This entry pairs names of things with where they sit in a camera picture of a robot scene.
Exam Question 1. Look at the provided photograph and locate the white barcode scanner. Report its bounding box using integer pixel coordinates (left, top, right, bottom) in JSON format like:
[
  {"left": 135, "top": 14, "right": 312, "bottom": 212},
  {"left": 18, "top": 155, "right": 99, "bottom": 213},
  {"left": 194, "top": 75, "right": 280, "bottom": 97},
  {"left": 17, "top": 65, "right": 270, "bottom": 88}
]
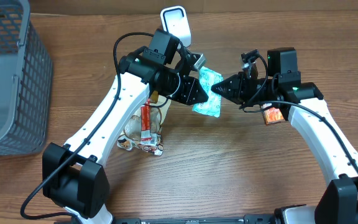
[{"left": 160, "top": 6, "right": 191, "bottom": 47}]

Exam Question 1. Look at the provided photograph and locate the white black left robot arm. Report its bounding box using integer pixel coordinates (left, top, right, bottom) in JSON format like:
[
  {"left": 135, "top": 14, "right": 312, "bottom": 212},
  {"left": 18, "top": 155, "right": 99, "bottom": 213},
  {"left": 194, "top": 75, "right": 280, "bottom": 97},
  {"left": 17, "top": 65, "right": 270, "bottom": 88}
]
[{"left": 38, "top": 29, "right": 208, "bottom": 223}]

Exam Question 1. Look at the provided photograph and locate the grey plastic mesh basket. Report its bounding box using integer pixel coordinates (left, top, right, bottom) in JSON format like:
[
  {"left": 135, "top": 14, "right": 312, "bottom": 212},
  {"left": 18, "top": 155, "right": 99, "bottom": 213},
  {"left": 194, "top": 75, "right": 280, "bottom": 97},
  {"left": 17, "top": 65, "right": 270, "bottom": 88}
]
[{"left": 0, "top": 1, "right": 53, "bottom": 156}]

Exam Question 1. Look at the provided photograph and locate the orange small box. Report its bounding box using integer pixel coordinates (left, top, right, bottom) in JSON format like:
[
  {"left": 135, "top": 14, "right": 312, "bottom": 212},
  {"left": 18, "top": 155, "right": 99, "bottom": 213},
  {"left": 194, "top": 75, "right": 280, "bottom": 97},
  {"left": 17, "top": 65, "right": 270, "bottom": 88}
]
[{"left": 260, "top": 103, "right": 285, "bottom": 125}]

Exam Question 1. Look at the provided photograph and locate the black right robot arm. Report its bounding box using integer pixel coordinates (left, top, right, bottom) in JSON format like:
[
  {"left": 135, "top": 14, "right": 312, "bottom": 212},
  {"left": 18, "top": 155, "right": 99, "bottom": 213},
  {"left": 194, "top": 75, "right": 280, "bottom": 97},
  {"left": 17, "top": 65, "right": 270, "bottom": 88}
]
[{"left": 211, "top": 47, "right": 358, "bottom": 223}]

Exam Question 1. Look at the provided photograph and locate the teal tissue pack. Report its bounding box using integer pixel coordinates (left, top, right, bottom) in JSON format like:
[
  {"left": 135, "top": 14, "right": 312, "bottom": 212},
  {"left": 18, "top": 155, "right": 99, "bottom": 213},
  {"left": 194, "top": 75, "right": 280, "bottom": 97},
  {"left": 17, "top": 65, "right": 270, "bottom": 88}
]
[{"left": 192, "top": 67, "right": 223, "bottom": 118}]

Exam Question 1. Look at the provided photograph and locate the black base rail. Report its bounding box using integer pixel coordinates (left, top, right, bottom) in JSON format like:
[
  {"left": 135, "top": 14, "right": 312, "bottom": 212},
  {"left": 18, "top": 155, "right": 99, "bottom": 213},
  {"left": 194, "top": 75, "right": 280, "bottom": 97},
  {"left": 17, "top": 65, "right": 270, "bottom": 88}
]
[{"left": 112, "top": 214, "right": 281, "bottom": 224}]

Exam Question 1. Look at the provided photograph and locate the brown snack bag red label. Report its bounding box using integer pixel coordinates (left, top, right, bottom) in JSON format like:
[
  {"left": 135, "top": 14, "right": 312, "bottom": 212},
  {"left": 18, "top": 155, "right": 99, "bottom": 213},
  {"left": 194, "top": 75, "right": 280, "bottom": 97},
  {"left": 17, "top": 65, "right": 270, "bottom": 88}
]
[{"left": 116, "top": 91, "right": 171, "bottom": 156}]

